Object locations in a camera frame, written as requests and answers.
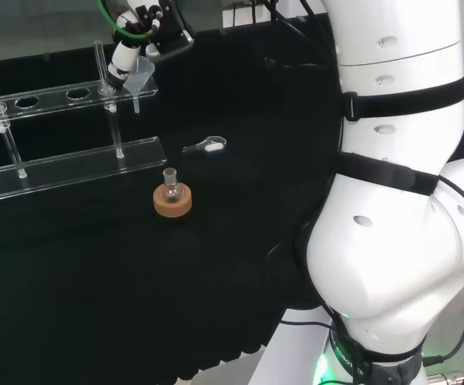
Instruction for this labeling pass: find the black bench cloth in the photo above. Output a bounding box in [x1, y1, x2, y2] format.
[0, 15, 464, 382]

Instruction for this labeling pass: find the clear acrylic funnel stand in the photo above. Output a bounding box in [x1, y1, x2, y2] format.
[0, 39, 167, 204]

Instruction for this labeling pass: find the translucent plastic funnel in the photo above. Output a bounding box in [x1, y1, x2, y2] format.
[124, 55, 156, 115]

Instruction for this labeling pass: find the small round-bottom glass flask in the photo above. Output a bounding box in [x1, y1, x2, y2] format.
[161, 167, 184, 204]

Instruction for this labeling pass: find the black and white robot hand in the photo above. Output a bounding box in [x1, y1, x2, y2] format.
[97, 0, 195, 91]

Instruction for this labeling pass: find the cork ring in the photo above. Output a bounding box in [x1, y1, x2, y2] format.
[153, 183, 193, 218]

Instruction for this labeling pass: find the small glass weighing funnel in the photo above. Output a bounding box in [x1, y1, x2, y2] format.
[181, 135, 228, 155]

